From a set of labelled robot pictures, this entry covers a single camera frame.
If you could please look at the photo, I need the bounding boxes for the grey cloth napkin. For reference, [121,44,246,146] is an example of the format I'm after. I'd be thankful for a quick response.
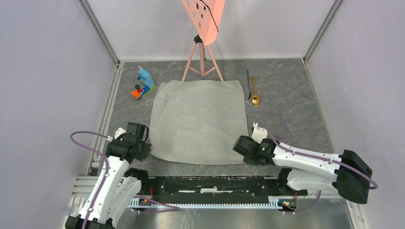
[149,80,248,165]

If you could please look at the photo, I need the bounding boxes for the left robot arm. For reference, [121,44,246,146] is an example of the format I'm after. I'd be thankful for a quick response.
[64,122,151,229]

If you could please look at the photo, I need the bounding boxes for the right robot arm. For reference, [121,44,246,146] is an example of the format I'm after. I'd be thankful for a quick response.
[233,136,377,204]

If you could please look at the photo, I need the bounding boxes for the gold spoon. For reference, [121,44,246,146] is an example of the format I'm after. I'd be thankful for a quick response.
[251,76,260,107]

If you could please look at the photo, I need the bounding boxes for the thin black utensil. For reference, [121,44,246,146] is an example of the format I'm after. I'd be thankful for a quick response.
[246,69,252,100]

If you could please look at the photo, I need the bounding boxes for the blue toy brick figure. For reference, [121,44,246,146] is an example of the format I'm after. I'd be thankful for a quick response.
[131,66,155,100]

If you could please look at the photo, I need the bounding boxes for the pink tripod stand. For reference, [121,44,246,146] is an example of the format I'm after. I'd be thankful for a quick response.
[181,35,224,82]

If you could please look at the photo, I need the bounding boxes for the pink perforated board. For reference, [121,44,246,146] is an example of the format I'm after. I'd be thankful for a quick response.
[180,0,225,45]

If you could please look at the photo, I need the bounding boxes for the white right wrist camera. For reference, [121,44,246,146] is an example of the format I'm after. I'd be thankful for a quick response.
[251,122,268,143]

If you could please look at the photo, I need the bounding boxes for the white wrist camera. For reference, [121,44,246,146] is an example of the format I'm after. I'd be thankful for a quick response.
[107,127,126,142]
[251,122,268,143]

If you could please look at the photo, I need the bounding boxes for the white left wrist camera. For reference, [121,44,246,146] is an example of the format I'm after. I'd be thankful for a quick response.
[107,127,126,142]

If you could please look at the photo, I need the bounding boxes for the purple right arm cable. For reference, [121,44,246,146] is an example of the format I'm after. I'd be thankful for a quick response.
[256,113,379,216]

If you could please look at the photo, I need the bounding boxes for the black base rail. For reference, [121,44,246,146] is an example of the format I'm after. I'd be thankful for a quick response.
[125,168,308,212]

